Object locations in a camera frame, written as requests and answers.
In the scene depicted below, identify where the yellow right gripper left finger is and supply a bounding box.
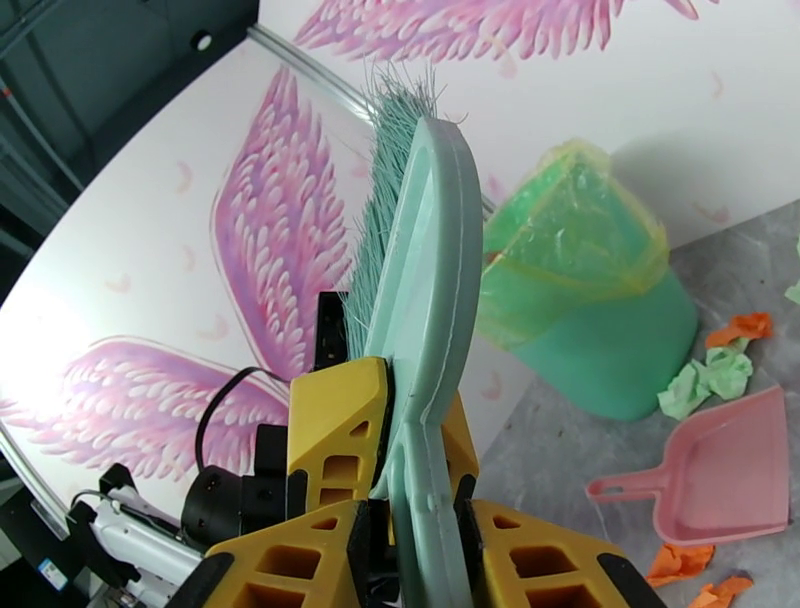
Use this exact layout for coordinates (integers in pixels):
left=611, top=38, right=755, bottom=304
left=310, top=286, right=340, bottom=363
left=176, top=498, right=379, bottom=608

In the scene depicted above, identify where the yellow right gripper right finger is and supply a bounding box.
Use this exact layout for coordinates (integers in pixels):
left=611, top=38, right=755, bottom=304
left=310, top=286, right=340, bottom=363
left=465, top=498, right=667, bottom=608

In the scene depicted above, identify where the orange paper scrap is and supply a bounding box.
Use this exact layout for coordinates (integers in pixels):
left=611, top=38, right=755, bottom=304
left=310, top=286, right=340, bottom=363
left=704, top=311, right=775, bottom=350
left=684, top=574, right=756, bottom=608
left=645, top=543, right=716, bottom=589

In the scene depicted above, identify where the teal hand brush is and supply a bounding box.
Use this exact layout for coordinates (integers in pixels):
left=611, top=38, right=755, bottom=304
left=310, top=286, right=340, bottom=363
left=340, top=52, right=486, bottom=608

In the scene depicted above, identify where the pink plastic dustpan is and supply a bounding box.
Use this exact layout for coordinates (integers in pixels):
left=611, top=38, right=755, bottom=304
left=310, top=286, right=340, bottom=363
left=586, top=385, right=790, bottom=548

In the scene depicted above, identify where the green plastic trash bin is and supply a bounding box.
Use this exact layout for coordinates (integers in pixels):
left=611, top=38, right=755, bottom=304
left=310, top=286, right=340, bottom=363
left=474, top=140, right=700, bottom=421

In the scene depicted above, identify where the yellowish plastic bin liner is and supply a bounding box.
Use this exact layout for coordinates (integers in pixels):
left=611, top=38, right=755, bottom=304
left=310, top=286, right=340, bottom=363
left=474, top=138, right=673, bottom=351

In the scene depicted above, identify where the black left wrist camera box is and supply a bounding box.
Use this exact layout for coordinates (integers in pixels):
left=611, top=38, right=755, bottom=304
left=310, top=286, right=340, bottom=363
left=314, top=290, right=350, bottom=376

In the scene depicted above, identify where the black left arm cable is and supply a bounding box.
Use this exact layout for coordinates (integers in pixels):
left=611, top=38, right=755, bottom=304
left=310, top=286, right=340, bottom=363
left=195, top=367, right=292, bottom=470

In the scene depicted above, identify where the aluminium frame rail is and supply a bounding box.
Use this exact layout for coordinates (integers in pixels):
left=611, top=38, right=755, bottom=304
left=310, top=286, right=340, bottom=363
left=0, top=431, right=70, bottom=542

